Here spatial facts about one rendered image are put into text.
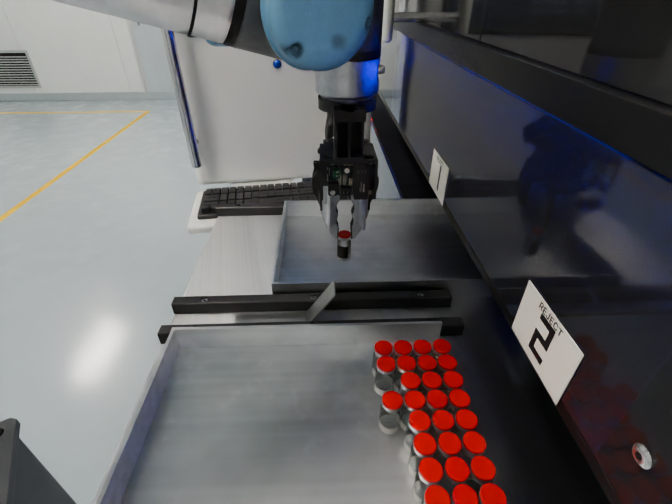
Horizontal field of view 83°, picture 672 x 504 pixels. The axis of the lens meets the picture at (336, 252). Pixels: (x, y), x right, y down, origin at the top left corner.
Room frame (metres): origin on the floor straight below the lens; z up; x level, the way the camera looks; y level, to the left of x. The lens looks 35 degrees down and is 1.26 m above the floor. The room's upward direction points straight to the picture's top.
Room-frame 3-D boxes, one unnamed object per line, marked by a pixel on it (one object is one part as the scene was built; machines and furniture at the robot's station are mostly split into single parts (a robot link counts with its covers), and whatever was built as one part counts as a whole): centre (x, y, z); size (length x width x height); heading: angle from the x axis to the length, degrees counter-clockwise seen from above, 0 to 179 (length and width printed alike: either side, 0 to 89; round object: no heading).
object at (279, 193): (0.90, 0.15, 0.82); 0.40 x 0.14 x 0.02; 100
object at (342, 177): (0.48, -0.01, 1.10); 0.09 x 0.08 x 0.12; 2
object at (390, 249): (0.56, -0.07, 0.90); 0.34 x 0.26 x 0.04; 92
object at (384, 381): (0.27, -0.06, 0.90); 0.02 x 0.02 x 0.05
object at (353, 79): (0.49, -0.02, 1.18); 0.08 x 0.08 x 0.05
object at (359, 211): (0.48, -0.04, 0.99); 0.06 x 0.03 x 0.09; 2
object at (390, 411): (0.23, -0.06, 0.90); 0.02 x 0.02 x 0.05
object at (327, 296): (0.38, 0.07, 0.91); 0.14 x 0.03 x 0.06; 93
